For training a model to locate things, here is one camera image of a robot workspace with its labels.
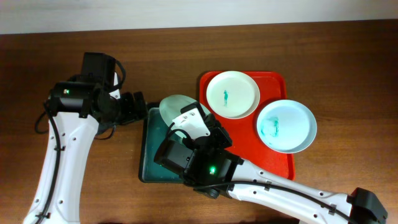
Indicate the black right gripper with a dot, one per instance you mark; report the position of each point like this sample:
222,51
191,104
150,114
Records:
219,131

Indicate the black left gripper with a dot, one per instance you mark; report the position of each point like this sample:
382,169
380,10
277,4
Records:
132,113

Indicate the pale green plate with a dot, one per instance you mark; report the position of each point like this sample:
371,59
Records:
183,112

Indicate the white plate with green stain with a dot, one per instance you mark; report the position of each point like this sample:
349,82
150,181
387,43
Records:
233,95

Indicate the light blue plate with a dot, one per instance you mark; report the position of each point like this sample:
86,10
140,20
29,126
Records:
286,126

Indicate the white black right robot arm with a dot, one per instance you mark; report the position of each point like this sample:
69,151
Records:
220,172

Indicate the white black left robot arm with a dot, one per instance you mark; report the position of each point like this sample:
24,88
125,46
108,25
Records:
79,110

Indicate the red plastic tray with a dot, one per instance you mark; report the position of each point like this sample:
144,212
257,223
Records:
246,141

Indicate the dark green water tray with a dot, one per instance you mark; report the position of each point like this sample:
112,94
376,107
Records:
153,134

